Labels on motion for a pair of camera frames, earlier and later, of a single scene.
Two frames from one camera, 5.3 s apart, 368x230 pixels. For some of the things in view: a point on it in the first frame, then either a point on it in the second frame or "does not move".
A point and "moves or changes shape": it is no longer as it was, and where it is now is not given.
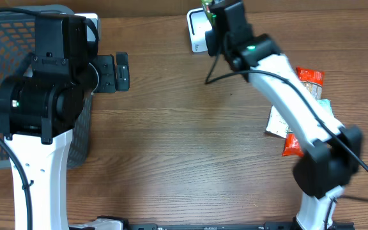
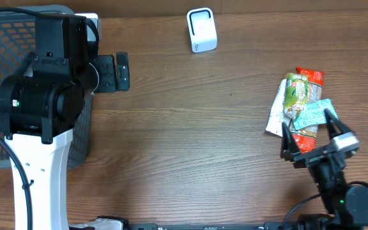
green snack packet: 211,16 moves or changes shape
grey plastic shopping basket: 7,38 does not move
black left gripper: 108,74 does not move
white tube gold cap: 276,124 does not move
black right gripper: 214,43 → 288,143
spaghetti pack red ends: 314,80 does not move
